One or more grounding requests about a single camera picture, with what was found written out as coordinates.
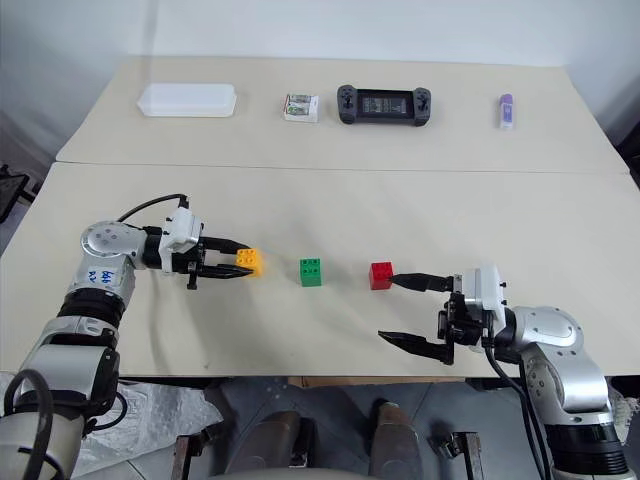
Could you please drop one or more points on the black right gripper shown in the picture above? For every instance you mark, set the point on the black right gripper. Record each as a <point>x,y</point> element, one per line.
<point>462,325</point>

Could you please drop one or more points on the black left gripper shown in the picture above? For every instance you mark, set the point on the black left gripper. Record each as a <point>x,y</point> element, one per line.
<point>182,263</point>

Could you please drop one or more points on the yellow toy brick cube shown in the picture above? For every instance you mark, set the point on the yellow toy brick cube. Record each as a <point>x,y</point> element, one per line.
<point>250,261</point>

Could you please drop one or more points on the red toy brick cube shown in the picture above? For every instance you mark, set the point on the red toy brick cube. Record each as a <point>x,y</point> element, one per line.
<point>381,276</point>

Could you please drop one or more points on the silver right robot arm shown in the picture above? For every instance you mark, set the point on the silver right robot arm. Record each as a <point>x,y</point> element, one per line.
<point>560,345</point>

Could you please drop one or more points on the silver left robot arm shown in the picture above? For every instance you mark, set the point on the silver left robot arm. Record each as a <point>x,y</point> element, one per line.
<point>102,280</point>

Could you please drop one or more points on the green toy brick cube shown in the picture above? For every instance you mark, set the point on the green toy brick cube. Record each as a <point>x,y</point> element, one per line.
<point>311,274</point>

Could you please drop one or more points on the dark brown rounded shape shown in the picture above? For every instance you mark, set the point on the dark brown rounded shape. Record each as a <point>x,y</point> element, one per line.
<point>397,435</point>
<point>272,440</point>

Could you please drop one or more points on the white plastic lidded box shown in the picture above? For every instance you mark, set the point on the white plastic lidded box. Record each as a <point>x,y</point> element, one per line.
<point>187,100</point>

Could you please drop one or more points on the crumpled clear plastic sheet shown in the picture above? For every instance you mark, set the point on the crumpled clear plastic sheet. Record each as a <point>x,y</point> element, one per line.
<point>160,415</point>

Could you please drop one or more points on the small white printed carton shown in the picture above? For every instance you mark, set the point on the small white printed carton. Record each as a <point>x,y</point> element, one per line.
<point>301,107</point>

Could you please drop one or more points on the black handheld game controller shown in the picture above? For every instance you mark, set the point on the black handheld game controller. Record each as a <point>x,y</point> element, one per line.
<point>384,106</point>

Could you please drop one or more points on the white purple-capped tube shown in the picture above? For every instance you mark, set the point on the white purple-capped tube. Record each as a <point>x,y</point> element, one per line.
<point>507,112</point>

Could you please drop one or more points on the white crumpled cloth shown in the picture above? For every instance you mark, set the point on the white crumpled cloth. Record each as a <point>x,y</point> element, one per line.
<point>625,407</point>

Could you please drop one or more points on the dark chair part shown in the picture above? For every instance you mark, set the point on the dark chair part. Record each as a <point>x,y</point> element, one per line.
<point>631,160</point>

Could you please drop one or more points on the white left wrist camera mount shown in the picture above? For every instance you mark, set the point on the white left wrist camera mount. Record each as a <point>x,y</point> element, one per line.
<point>181,231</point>

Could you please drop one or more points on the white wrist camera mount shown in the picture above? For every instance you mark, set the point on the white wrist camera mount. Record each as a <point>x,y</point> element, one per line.
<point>482,292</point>
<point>181,231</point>

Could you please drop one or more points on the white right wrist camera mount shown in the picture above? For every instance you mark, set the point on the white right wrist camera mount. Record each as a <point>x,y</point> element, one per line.
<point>482,292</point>

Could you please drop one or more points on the rusty metal bracket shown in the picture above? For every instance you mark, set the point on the rusty metal bracket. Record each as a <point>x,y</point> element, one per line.
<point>182,455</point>
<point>470,452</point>

